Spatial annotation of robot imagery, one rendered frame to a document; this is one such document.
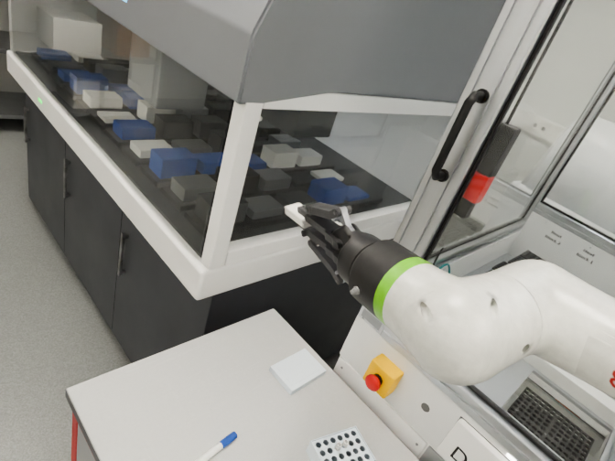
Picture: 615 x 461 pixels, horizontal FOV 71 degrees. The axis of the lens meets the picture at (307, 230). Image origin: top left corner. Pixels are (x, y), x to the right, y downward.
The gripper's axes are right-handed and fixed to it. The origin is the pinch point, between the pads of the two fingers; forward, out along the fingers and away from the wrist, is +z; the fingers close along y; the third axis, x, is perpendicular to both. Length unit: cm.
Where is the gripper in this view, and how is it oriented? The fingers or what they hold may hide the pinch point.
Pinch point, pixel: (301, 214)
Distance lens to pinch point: 72.7
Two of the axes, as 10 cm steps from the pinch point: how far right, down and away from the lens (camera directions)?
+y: -0.5, -8.8, -4.7
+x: -8.7, 2.7, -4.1
